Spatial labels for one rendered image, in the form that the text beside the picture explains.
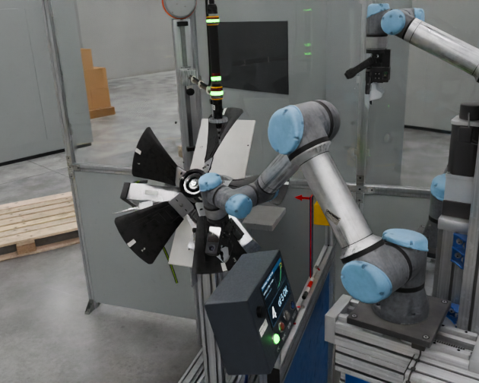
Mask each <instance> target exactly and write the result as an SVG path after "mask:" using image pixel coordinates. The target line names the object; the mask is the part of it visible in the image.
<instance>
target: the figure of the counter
mask: <svg viewBox="0 0 479 383"><path fill-rule="evenodd" d="M268 313H269V315H270V318H271V323H272V325H273V327H274V326H275V325H276V323H277V321H278V319H279V317H280V316H279V314H278V310H277V306H276V304H275V301H274V299H273V301H272V302H271V304H270V306H269V308H268Z"/></svg>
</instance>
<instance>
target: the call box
mask: <svg viewBox="0 0 479 383"><path fill-rule="evenodd" d="M314 224H316V225H324V226H330V225H329V223H328V221H327V219H326V217H325V215H324V214H323V212H322V209H321V207H320V206H319V203H318V201H316V203H315V204H314Z"/></svg>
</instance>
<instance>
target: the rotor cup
mask: <svg viewBox="0 0 479 383"><path fill-rule="evenodd" d="M204 174H206V172H205V171H203V170H201V169H191V170H189V171H187V172H186V173H184V174H183V176H182V178H181V179H180V181H179V189H180V191H181V192H182V194H183V195H184V196H185V197H186V198H187V199H188V200H189V201H190V202H191V203H192V205H193V206H194V209H195V204H194V203H197V202H202V200H200V199H199V198H198V197H200V198H201V192H200V191H199V189H200V188H199V183H198V180H199V179H200V178H201V176H203V175H204ZM192 181H196V185H192V184H191V183H192ZM201 199H202V198H201Z"/></svg>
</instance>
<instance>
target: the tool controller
mask: <svg viewBox="0 0 479 383"><path fill-rule="evenodd" d="M273 299H274V301H275V304H276V306H277V310H278V314H279V316H280V317H279V319H278V321H277V323H276V325H275V326H274V327H273V325H272V323H271V318H270V315H269V313H268V308H269V306H270V304H271V302H272V301H273ZM290 300H293V301H294V302H295V300H294V297H293V293H292V289H291V287H290V282H289V280H288V276H287V272H286V269H285V266H284V262H283V258H282V256H281V251H280V250H279V249H277V250H271V251H265V252H254V253H248V254H243V255H241V257H240V258H239V260H238V261H237V262H236V263H235V265H234V266H233V267H232V268H231V270H230V271H229V272H228V274H227V275H226V277H225V278H224V279H223V280H222V281H221V282H220V284H219V285H218V287H217V288H216V289H215V291H214V292H213V293H212V294H211V296H210V297H209V298H208V300H207V301H206V302H205V310H206V312H207V315H208V319H209V321H210V324H211V328H212V331H213V333H214V337H215V339H216V341H217V345H218V348H219V351H220V354H221V357H222V360H223V362H224V365H225V368H226V370H227V374H228V375H268V374H270V373H271V371H272V369H273V368H274V364H275V363H276V361H277V359H278V356H279V354H280V352H281V349H282V347H283V345H284V343H285V340H286V339H287V336H288V334H289V332H290V329H291V328H292V325H293V323H294V321H295V319H296V316H297V314H298V310H297V306H296V303H295V308H294V310H290ZM285 310H287V311H288V312H289V313H290V319H289V320H288V321H286V320H285V318H284V311H285ZM279 321H282V322H283V323H284V325H285V329H284V331H283V332H282V333H281V332H280V331H279V327H278V325H279ZM273 333H276V334H277V335H278V336H279V342H278V344H277V345H274V343H273Z"/></svg>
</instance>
